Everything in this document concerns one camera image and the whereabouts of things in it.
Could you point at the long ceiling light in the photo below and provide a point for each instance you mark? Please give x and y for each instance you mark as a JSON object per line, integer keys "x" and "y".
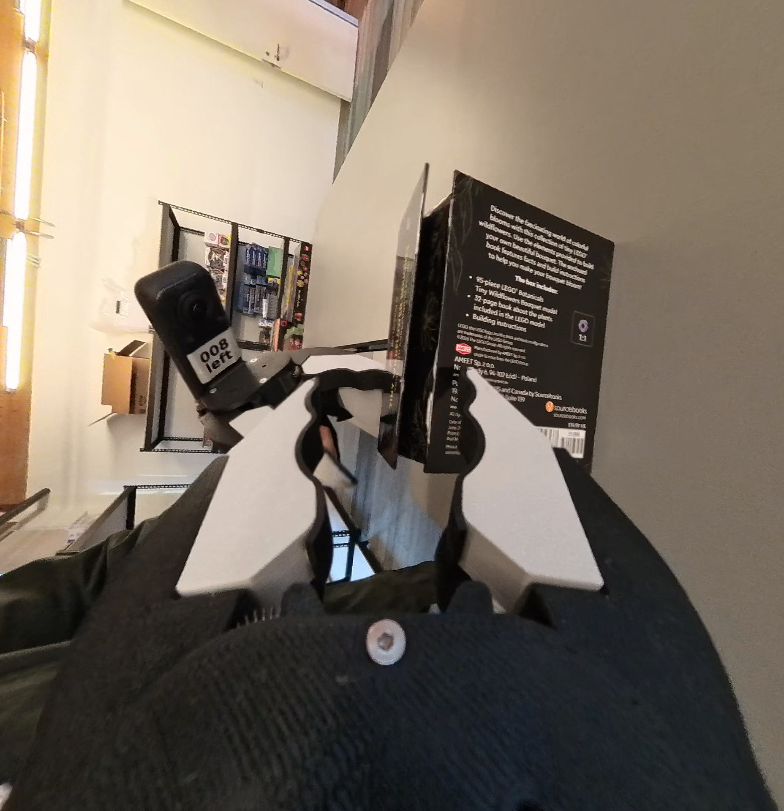
{"x": 21, "y": 190}

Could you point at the stack of blue boxes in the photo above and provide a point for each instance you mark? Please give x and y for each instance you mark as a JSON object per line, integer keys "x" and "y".
{"x": 259, "y": 279}

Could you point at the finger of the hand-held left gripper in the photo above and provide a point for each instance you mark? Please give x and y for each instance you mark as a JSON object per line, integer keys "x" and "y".
{"x": 347, "y": 364}
{"x": 366, "y": 415}

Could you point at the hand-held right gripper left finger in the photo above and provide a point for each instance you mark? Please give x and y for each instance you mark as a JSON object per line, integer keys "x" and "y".
{"x": 252, "y": 507}

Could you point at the wide black toy box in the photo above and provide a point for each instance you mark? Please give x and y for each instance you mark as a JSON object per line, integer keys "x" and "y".
{"x": 301, "y": 285}

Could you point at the open cardboard box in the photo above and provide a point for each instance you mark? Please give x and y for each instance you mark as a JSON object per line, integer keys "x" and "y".
{"x": 123, "y": 380}

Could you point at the black metal shelving unit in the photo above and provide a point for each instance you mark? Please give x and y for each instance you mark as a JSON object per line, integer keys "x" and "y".
{"x": 176, "y": 253}

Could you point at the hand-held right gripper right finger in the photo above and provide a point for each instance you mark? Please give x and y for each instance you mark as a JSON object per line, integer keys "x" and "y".
{"x": 525, "y": 507}

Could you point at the person's dark jacket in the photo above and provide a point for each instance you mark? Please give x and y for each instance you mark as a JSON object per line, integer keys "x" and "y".
{"x": 379, "y": 589}

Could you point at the black lego flower box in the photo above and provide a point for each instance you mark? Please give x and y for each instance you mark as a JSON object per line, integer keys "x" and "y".
{"x": 512, "y": 317}

